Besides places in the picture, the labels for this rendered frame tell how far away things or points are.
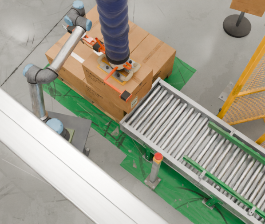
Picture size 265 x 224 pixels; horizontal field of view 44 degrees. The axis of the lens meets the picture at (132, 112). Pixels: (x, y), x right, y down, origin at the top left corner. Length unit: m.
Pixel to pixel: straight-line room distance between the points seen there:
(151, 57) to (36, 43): 1.76
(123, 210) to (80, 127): 2.74
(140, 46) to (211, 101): 1.16
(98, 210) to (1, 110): 0.27
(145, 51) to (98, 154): 1.35
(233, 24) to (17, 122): 4.50
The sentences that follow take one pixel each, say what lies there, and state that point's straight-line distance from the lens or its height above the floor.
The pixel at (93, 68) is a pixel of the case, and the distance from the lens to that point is 3.27.
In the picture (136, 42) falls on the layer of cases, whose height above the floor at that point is 0.54.
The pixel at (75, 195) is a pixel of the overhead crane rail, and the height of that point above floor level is 3.21.
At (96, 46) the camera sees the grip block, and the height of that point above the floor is 1.15.
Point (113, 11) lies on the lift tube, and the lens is 2.44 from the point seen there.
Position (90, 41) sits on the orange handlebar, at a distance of 3.28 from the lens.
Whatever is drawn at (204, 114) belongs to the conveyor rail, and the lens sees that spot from 3.58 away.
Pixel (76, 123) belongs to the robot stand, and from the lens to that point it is 3.32.
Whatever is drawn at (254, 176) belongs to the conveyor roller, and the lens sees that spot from 3.52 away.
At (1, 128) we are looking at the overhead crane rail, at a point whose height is 3.21.
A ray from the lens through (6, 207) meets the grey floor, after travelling 4.08.
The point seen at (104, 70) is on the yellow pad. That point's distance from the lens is 3.22.
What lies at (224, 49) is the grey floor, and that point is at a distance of 4.74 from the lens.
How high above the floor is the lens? 3.79
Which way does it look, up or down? 67 degrees down
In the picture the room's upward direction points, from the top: 1 degrees counter-clockwise
